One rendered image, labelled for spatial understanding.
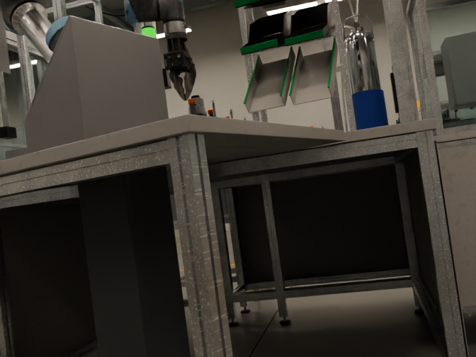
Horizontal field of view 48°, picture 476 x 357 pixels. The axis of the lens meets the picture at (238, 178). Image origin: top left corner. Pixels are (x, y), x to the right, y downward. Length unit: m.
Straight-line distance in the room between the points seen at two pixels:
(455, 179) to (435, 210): 0.74
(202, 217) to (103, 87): 0.48
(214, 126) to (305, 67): 1.01
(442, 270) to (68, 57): 1.10
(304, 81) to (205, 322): 1.10
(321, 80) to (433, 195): 0.54
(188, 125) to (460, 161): 1.59
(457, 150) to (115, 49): 1.47
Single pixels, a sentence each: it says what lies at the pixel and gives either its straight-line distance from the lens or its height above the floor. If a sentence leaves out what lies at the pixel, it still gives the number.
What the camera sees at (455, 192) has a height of 0.62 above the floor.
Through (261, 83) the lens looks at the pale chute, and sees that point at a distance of 1.88.
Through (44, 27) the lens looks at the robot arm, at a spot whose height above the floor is 1.30.
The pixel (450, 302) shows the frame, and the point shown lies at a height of 0.35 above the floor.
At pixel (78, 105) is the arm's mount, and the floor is 0.96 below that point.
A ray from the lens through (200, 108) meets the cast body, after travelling 1.88.
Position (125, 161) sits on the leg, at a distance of 0.99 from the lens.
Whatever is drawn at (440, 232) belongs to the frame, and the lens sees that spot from 1.57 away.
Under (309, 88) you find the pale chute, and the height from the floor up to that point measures 1.04.
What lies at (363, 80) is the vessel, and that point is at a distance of 2.57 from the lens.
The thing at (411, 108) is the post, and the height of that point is 1.06.
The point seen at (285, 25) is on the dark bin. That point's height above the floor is 1.29.
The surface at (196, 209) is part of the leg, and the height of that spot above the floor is 0.70.
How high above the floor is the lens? 0.71
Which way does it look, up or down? 2 degrees up
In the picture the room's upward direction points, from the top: 8 degrees counter-clockwise
